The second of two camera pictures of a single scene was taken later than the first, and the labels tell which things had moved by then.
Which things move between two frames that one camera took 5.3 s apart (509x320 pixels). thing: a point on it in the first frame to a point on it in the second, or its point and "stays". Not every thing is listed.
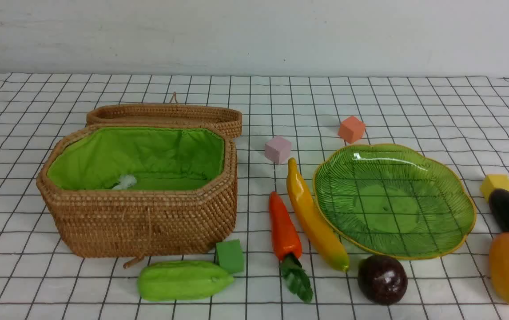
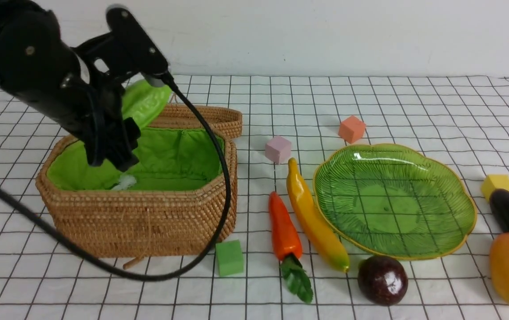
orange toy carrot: [288, 246] stays
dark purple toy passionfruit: [382, 280] stays
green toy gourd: [174, 280] to [144, 102]
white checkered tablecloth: [489, 124] stays
